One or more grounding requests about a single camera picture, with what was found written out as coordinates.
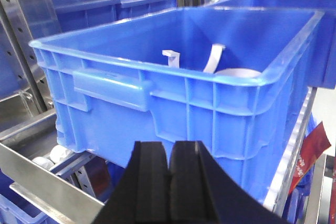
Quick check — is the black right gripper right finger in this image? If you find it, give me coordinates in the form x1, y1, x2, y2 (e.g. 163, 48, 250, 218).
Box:
170, 141, 286, 223

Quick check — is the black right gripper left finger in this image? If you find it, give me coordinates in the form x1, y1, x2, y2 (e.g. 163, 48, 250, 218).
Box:
93, 142, 170, 223

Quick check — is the white PVC pipe fitting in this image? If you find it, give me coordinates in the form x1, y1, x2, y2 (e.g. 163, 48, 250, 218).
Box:
215, 68, 261, 78

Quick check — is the white curved PVC clamp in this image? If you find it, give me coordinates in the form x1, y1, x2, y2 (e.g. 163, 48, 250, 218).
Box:
203, 44, 226, 73

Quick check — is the large blue plastic bin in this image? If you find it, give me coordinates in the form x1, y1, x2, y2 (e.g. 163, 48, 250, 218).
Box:
30, 7, 324, 202

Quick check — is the white curved clamp in bin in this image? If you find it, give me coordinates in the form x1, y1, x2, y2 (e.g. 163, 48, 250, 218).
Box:
162, 50, 180, 68

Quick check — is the red printed bag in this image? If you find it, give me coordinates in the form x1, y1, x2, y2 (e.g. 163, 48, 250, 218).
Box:
288, 121, 331, 195

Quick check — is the perforated metal rack upright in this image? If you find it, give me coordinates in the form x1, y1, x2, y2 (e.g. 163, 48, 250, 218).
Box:
1, 0, 61, 113

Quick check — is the stainless steel shelf rail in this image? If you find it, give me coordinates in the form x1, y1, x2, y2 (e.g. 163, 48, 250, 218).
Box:
1, 109, 104, 223

